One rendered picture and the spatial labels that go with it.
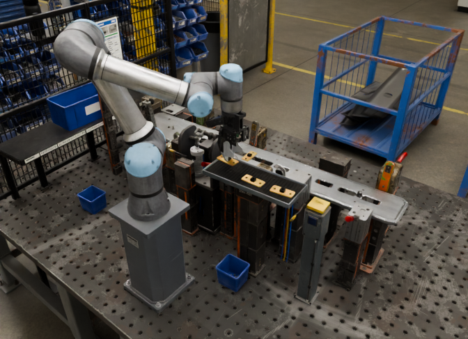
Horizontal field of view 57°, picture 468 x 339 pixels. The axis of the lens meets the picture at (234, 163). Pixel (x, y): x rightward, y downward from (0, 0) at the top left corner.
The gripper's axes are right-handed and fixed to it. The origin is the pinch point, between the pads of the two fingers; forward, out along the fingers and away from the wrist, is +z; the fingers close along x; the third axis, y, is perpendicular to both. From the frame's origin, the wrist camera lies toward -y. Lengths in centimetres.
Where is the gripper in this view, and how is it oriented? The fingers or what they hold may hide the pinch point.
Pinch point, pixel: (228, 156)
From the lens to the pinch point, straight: 162.1
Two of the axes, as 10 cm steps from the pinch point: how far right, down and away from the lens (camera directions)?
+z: 0.0, 8.4, 5.5
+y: 7.5, 3.6, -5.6
